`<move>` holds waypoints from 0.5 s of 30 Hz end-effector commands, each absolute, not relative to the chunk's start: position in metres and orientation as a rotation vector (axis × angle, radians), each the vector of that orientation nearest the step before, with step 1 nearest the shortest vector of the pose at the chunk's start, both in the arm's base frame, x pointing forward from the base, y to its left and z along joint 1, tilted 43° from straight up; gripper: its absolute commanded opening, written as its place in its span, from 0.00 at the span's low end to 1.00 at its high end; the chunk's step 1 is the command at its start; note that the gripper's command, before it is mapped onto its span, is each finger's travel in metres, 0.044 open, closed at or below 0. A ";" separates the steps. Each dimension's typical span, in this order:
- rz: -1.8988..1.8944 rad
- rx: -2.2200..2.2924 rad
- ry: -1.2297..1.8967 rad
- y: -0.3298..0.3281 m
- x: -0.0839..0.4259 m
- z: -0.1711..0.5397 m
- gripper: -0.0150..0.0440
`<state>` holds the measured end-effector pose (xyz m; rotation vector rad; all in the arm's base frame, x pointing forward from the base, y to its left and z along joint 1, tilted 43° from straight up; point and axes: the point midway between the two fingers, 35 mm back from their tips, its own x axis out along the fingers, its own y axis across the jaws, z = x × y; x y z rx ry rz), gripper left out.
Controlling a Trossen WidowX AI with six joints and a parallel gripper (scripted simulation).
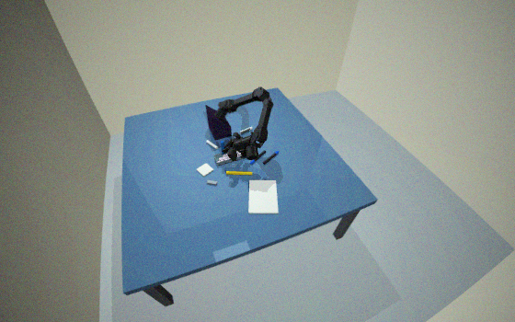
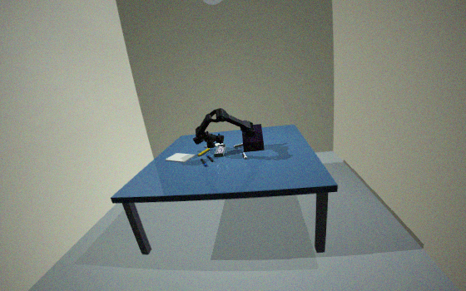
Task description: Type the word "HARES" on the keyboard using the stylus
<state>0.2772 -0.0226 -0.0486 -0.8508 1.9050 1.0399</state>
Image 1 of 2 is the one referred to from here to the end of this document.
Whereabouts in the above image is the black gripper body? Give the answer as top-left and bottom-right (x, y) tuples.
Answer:
(227, 132), (246, 161)

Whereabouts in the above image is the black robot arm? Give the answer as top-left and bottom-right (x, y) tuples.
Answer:
(214, 86), (273, 160)

